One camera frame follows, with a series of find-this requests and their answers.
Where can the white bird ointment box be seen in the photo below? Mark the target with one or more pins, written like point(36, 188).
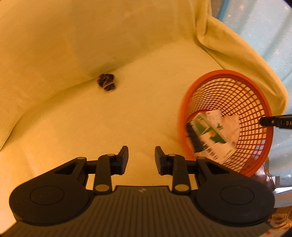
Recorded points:
point(215, 118)

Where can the yellow sofa cover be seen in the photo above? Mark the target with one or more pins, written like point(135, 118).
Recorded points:
point(53, 110)

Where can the light blue star curtain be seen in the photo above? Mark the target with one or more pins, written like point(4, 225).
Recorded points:
point(266, 26)

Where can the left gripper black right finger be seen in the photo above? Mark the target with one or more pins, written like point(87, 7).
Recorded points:
point(219, 193)

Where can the orange mesh waste basket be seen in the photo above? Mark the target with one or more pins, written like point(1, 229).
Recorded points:
point(232, 94)

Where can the white mesh sock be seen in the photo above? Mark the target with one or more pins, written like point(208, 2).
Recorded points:
point(231, 128)

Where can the dark brown hair scrunchie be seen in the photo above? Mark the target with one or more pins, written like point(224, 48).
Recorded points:
point(106, 82)

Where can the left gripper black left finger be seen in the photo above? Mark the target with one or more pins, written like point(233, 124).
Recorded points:
point(66, 191)

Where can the black ointment tube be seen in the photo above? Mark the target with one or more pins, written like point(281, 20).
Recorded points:
point(195, 141)

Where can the green white medicine box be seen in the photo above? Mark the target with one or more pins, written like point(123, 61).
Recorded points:
point(215, 145)

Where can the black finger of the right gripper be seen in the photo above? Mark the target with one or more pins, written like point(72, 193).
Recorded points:
point(269, 121)

